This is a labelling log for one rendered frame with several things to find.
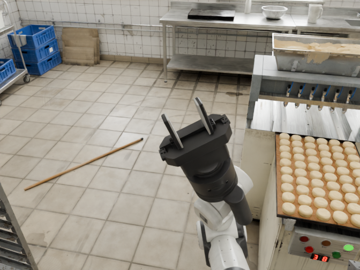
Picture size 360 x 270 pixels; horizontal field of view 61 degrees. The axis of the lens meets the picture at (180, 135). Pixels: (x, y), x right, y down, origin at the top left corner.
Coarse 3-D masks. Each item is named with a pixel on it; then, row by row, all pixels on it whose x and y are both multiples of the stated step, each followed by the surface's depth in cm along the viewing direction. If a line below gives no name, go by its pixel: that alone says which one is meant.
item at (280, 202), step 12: (276, 144) 156; (276, 156) 147; (276, 168) 140; (336, 168) 140; (348, 168) 140; (324, 180) 133; (336, 180) 133; (312, 204) 121; (300, 216) 116; (312, 216) 116; (348, 216) 116
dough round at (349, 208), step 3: (348, 204) 119; (351, 204) 118; (354, 204) 118; (357, 204) 118; (348, 207) 117; (351, 207) 117; (354, 207) 117; (357, 207) 117; (348, 210) 117; (351, 210) 116; (354, 210) 116; (357, 210) 116; (351, 213) 116; (354, 213) 116; (357, 213) 115
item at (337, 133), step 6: (324, 108) 200; (330, 114) 184; (330, 120) 182; (336, 120) 176; (330, 126) 180; (336, 126) 170; (336, 132) 166; (342, 132) 165; (336, 138) 165; (342, 138) 161
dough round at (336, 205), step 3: (333, 201) 120; (336, 201) 120; (339, 201) 120; (330, 204) 120; (333, 204) 118; (336, 204) 118; (339, 204) 118; (342, 204) 118; (333, 207) 118; (336, 207) 117; (339, 207) 117; (342, 207) 117; (333, 210) 118; (336, 210) 117; (339, 210) 117; (342, 210) 117
